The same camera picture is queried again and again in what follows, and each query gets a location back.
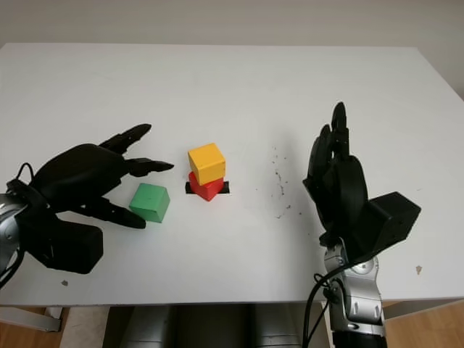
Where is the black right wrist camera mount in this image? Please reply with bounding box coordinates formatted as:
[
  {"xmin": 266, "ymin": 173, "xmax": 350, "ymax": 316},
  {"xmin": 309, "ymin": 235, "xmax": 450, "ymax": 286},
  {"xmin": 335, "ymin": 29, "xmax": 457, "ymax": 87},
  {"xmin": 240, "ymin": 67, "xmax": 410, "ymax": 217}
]
[{"xmin": 357, "ymin": 191, "xmax": 422, "ymax": 262}]

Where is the dark grey right robot leg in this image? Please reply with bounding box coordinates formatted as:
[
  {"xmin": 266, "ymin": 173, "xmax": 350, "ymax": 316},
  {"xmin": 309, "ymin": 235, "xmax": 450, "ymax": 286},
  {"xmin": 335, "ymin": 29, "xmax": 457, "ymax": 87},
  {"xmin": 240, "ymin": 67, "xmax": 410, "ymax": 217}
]
[{"xmin": 248, "ymin": 304, "xmax": 309, "ymax": 348}]

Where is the red cube block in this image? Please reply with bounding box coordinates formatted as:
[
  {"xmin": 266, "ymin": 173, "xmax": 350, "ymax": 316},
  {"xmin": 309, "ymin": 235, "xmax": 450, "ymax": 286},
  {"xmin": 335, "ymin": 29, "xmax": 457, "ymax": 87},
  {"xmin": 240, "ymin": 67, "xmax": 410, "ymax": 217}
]
[{"xmin": 187, "ymin": 171, "xmax": 225, "ymax": 202}]

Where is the white table frame beam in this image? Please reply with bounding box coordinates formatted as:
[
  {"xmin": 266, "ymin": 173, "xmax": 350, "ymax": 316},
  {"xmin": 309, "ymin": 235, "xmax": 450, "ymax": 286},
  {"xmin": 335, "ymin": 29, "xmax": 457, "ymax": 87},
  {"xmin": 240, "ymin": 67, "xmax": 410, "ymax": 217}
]
[{"xmin": 0, "ymin": 306, "xmax": 63, "ymax": 333}]

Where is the yellow cube block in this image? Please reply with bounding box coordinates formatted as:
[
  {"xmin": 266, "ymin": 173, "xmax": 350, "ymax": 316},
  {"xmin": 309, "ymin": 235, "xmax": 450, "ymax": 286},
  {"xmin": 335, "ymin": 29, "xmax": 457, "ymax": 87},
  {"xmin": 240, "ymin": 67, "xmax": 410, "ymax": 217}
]
[{"xmin": 187, "ymin": 143, "xmax": 228, "ymax": 185}]

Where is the green cube block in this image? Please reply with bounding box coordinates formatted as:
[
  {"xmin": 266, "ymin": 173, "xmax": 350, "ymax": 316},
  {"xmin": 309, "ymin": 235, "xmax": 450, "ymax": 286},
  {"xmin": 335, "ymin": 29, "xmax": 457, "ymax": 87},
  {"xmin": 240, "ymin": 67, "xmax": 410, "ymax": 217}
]
[{"xmin": 128, "ymin": 183, "xmax": 171, "ymax": 223}]

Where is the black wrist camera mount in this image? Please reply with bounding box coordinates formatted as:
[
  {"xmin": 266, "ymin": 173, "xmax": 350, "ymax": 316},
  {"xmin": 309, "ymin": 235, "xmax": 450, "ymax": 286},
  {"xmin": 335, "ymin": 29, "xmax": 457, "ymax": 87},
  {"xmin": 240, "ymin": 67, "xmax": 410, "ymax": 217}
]
[
  {"xmin": 21, "ymin": 213, "xmax": 104, "ymax": 276},
  {"xmin": 357, "ymin": 191, "xmax": 422, "ymax": 262}
]

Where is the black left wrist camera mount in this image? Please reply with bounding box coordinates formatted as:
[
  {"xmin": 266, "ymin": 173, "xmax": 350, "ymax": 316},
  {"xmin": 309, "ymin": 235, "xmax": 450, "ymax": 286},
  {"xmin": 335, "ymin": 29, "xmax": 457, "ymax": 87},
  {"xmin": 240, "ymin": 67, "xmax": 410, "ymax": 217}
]
[{"xmin": 21, "ymin": 213, "xmax": 104, "ymax": 276}]

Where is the black tape strip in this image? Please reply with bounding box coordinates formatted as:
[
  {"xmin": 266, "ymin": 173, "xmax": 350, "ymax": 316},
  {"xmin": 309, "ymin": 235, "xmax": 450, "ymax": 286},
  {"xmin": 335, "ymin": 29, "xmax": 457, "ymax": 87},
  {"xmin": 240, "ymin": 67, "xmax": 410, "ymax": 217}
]
[{"xmin": 184, "ymin": 180, "xmax": 231, "ymax": 195}]

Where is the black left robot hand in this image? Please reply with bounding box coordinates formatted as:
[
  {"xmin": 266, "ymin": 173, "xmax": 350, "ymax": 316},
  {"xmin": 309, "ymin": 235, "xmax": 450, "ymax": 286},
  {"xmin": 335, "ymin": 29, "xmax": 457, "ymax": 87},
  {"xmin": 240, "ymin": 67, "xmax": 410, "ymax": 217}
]
[{"xmin": 27, "ymin": 123, "xmax": 175, "ymax": 230}]

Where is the dark grey robot leg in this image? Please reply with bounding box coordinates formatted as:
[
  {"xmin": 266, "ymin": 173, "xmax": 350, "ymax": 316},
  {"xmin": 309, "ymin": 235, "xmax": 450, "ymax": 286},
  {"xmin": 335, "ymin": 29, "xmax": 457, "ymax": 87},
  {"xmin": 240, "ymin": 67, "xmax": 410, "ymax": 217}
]
[
  {"xmin": 125, "ymin": 306, "xmax": 178, "ymax": 348},
  {"xmin": 248, "ymin": 304, "xmax": 309, "ymax": 348}
]

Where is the dark grey left robot leg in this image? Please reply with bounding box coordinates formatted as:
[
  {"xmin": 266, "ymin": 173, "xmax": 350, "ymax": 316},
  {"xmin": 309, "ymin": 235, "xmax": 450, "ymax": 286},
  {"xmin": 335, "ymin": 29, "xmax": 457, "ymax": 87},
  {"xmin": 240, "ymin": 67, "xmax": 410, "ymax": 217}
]
[{"xmin": 125, "ymin": 306, "xmax": 178, "ymax": 348}]

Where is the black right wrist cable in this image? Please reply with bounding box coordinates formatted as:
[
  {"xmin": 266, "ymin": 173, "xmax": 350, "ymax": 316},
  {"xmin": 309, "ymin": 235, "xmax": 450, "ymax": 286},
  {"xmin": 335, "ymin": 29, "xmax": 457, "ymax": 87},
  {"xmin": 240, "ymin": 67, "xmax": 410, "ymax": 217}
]
[{"xmin": 304, "ymin": 260, "xmax": 349, "ymax": 348}]

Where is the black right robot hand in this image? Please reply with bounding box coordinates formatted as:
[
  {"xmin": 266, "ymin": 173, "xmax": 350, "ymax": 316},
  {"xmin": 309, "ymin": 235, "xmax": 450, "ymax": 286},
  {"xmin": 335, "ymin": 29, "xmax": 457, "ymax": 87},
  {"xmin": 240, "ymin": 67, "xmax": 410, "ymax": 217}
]
[{"xmin": 302, "ymin": 101, "xmax": 369, "ymax": 254}]

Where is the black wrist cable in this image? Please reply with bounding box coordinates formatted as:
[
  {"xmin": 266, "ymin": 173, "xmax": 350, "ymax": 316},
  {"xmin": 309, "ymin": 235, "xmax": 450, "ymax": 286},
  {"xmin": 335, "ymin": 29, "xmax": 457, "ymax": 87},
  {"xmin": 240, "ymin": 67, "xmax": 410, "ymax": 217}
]
[
  {"xmin": 304, "ymin": 260, "xmax": 349, "ymax": 348},
  {"xmin": 0, "ymin": 162, "xmax": 50, "ymax": 289}
]

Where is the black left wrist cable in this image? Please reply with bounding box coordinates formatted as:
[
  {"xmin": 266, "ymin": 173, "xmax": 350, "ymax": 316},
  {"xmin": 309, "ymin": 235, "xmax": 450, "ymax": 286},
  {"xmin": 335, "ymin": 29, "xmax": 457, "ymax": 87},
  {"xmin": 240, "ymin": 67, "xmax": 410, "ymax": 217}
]
[{"xmin": 0, "ymin": 162, "xmax": 50, "ymax": 289}]

